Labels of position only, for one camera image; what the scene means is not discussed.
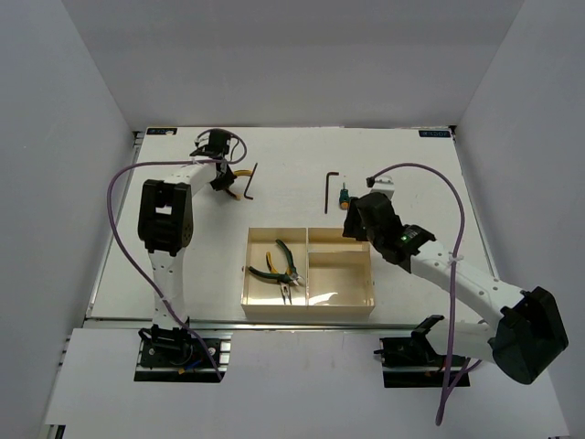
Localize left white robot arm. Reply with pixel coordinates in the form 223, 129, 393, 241
138, 129, 238, 331

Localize brown hex key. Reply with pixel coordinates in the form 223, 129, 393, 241
243, 163, 258, 200
324, 171, 339, 214

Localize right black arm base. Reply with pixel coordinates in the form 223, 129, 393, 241
374, 315, 446, 389

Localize left blue corner label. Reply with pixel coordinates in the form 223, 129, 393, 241
145, 127, 177, 135

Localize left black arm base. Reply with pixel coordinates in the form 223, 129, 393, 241
133, 325, 230, 383

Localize green orange stubby screwdriver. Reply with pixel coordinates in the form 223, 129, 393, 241
338, 183, 350, 210

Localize right blue corner label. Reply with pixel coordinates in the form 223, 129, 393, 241
419, 130, 452, 138

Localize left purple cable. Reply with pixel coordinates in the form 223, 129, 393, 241
106, 131, 249, 380

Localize yellow needle-nose pliers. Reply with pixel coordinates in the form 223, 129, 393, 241
225, 169, 252, 201
264, 251, 293, 306

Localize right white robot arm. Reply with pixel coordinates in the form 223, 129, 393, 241
343, 192, 569, 385

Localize right brown hex key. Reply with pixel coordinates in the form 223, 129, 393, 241
324, 171, 339, 214

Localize green side cutters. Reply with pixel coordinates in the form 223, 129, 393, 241
247, 239, 305, 288

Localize left brown hex key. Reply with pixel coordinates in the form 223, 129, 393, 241
243, 163, 258, 200

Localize beige three-compartment tray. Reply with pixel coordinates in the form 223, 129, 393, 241
240, 228, 375, 321

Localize blue corner label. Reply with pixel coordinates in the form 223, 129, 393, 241
419, 130, 452, 138
145, 127, 177, 135

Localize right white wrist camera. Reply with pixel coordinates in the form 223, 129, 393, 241
367, 175, 395, 199

